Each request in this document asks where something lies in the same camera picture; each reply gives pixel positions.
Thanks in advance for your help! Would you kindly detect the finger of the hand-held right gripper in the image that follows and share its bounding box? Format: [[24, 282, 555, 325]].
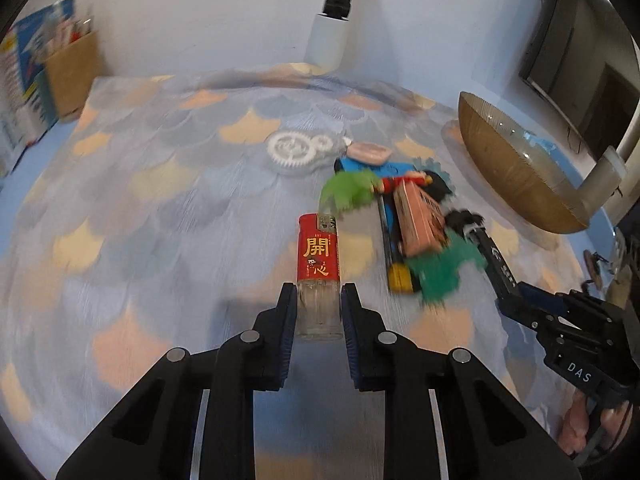
[[517, 282, 571, 313], [495, 299, 549, 333]]

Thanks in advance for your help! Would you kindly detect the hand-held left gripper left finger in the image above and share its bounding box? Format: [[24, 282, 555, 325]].
[[55, 282, 299, 480]]

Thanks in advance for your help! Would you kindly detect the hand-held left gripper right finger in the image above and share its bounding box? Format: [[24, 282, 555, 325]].
[[340, 282, 583, 480]]

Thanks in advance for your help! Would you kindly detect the red and clear lighter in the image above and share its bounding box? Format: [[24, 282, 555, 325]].
[[296, 212, 343, 342]]

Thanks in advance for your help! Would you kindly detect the golden brown bowl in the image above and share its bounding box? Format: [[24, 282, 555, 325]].
[[458, 91, 593, 234]]

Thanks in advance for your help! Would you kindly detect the blue card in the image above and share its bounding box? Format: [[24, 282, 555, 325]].
[[334, 157, 426, 181]]

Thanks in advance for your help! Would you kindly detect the person's right hand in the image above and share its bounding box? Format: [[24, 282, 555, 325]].
[[559, 390, 632, 453]]

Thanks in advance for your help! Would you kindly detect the black pen with yellow end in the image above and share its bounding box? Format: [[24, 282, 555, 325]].
[[377, 192, 418, 293]]

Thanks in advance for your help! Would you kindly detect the teal green plastic gear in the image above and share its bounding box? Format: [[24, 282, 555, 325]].
[[405, 240, 488, 303]]

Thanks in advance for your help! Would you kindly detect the orange toy box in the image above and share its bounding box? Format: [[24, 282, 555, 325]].
[[392, 182, 451, 258]]

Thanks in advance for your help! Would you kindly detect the green leafy toy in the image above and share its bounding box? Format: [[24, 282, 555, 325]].
[[320, 170, 381, 218]]

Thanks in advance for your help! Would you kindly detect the black plastic gear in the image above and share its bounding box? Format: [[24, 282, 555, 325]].
[[425, 170, 458, 207]]

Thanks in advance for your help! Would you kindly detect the small red toy figure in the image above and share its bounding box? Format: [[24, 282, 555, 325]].
[[375, 172, 433, 194]]

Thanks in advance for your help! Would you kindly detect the large white plastic gear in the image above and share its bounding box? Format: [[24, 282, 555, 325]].
[[266, 131, 321, 176]]

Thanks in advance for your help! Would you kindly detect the pink shell-shaped eraser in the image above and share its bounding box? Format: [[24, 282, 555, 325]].
[[348, 142, 392, 165]]

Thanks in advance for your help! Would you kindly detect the small white plastic gear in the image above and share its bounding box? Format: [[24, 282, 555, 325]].
[[310, 134, 337, 157]]

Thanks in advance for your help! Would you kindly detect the dark flat screen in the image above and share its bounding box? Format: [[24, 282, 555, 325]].
[[520, 0, 640, 161]]

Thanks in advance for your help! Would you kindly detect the white upright column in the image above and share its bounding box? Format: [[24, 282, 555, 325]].
[[300, 0, 381, 68]]

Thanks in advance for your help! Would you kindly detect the brown cardboard box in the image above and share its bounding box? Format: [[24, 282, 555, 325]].
[[42, 30, 106, 121]]

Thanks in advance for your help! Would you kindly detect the colourful printed poster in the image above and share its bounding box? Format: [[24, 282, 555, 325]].
[[0, 0, 78, 176]]

